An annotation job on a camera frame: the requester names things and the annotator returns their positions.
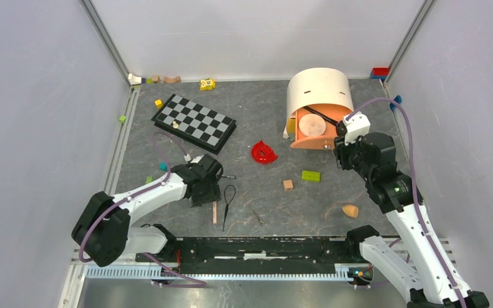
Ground teal cube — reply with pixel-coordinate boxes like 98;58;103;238
159;162;169;171

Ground green lego brick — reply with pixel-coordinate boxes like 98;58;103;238
301;170;321;182

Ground round drawer organizer box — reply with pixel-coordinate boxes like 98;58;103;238
283;67;354;150

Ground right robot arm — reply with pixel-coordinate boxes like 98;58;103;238
334;113;490;307

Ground white corner bracket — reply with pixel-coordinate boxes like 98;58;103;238
127;73;144;86

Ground black loop cord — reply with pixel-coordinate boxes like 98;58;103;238
222;184;237;233

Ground black makeup brush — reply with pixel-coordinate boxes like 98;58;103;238
304;106;339;127

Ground wooden arch block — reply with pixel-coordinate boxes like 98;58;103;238
162;76;182;83

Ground orange makeup sponge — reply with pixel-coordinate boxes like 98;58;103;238
342;204;359;219

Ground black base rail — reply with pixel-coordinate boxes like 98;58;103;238
155;236;366;275

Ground yellow toy block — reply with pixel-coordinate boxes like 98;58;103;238
199;78;216;91

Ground small wooden cube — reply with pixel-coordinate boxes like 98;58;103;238
282;180;294;191

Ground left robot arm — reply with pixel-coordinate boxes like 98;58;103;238
71;154;223;267

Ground red blue blocks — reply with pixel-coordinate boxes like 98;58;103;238
369;67;390;80

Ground round pink powder compact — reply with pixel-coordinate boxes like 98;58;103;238
298;114;326;137

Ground blue block by wall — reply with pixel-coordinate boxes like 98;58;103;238
390;95;402;112

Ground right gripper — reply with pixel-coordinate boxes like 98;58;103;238
333;129;374;181

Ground red plastic arch toy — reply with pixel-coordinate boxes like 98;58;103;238
251;141;278;164

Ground black white chessboard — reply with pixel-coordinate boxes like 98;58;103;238
151;94;236;155

